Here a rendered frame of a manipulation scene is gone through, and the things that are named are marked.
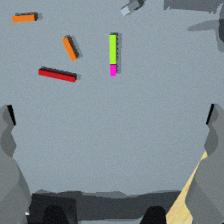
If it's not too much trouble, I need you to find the red rod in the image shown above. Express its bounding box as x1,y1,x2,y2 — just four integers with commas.
38,68,76,82

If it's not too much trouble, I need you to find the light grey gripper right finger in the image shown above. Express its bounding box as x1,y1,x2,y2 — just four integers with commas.
185,104,224,224

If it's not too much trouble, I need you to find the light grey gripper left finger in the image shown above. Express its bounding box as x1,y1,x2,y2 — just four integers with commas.
0,105,32,224

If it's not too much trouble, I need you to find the magenta rod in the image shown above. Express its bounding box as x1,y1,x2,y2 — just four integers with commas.
110,64,116,76

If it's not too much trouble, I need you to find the orange rod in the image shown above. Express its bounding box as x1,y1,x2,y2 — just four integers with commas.
12,15,37,23
62,37,78,61

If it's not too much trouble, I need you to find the lime green rod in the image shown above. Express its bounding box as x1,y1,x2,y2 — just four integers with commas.
110,34,116,64

